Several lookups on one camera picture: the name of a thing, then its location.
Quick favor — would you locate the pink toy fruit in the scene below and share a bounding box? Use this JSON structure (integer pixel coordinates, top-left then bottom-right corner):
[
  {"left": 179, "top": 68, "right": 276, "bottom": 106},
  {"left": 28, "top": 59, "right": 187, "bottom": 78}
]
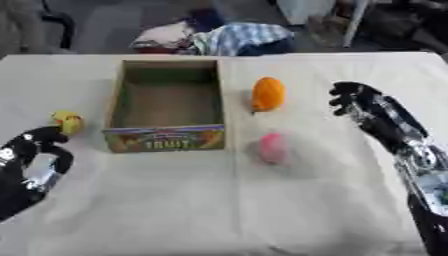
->
[{"left": 255, "top": 132, "right": 291, "bottom": 165}]

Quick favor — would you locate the black chair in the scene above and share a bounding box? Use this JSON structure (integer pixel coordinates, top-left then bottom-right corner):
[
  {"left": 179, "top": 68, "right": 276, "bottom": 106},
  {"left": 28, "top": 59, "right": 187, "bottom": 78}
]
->
[{"left": 35, "top": 0, "right": 77, "bottom": 51}]

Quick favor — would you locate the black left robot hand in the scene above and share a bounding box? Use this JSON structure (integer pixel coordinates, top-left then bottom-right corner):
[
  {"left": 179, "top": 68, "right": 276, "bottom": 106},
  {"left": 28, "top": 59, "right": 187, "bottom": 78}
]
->
[{"left": 0, "top": 125, "right": 76, "bottom": 222}]

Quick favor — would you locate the dark bag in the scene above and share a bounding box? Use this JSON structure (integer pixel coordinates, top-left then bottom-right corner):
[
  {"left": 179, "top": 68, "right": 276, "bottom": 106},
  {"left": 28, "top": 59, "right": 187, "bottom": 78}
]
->
[{"left": 357, "top": 0, "right": 448, "bottom": 51}]

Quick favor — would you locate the pile of clothes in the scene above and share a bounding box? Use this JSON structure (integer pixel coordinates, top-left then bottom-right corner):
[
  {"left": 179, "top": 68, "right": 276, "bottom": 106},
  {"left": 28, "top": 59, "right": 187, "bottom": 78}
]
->
[{"left": 129, "top": 7, "right": 298, "bottom": 57}]

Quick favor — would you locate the yellow toy fruit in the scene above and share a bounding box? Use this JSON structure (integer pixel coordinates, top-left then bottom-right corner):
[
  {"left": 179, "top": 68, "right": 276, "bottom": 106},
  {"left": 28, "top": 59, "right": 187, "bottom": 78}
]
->
[{"left": 49, "top": 110, "right": 86, "bottom": 136}]

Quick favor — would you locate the tan cardboard box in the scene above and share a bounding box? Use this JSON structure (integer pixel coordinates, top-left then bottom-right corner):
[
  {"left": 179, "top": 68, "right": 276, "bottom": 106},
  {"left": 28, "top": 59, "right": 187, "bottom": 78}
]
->
[{"left": 101, "top": 59, "right": 228, "bottom": 154}]

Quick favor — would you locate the orange toy fruit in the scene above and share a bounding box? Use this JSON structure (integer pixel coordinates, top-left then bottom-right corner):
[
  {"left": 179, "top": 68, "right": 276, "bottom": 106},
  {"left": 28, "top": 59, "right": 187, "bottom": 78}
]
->
[{"left": 248, "top": 76, "right": 287, "bottom": 114}]

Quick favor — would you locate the white pole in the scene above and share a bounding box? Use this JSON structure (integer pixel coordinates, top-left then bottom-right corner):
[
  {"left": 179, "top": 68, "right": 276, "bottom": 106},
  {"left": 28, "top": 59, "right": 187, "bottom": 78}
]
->
[{"left": 341, "top": 0, "right": 371, "bottom": 48}]

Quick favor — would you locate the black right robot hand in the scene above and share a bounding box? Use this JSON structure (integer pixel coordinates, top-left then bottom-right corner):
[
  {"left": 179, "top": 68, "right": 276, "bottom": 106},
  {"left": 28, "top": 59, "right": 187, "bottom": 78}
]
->
[{"left": 327, "top": 80, "right": 431, "bottom": 155}]

